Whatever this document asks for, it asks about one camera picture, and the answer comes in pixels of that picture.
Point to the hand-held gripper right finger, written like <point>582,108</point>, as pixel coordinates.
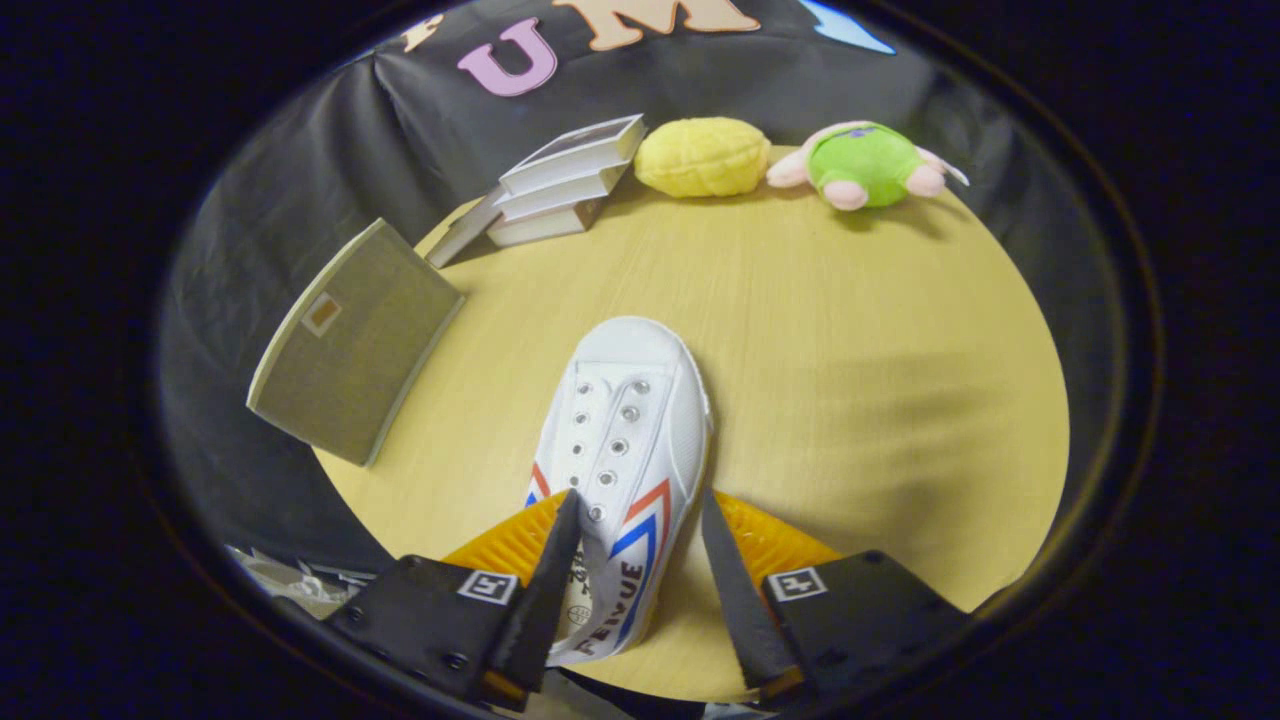
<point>735,600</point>

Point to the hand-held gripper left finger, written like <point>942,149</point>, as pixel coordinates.
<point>550,600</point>

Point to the white canvas shoe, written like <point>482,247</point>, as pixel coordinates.
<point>630,360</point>

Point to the grey fabric storage box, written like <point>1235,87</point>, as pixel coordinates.
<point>350,350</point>

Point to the brown book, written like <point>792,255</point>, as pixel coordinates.
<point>460,235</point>

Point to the white book with portrait cover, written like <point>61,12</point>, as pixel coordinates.
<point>575,160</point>

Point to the yellow plush cushion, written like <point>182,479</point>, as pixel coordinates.
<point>702,157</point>

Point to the pink and green plush toy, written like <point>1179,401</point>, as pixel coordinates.
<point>865,165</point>

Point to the black backdrop cloth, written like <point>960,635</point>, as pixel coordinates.
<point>260,200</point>

